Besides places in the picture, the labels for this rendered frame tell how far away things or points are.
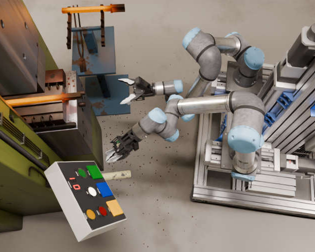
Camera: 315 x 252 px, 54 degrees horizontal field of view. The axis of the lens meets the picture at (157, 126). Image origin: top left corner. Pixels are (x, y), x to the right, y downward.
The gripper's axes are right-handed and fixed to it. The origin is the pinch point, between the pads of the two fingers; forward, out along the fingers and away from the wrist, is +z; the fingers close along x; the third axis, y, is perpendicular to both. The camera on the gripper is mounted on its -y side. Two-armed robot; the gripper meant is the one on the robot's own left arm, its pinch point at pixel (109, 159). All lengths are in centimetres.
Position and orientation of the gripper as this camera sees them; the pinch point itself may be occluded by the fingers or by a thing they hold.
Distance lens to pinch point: 149.9
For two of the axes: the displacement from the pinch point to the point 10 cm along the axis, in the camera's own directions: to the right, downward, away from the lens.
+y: -4.2, -0.9, -9.0
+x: 5.3, 7.8, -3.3
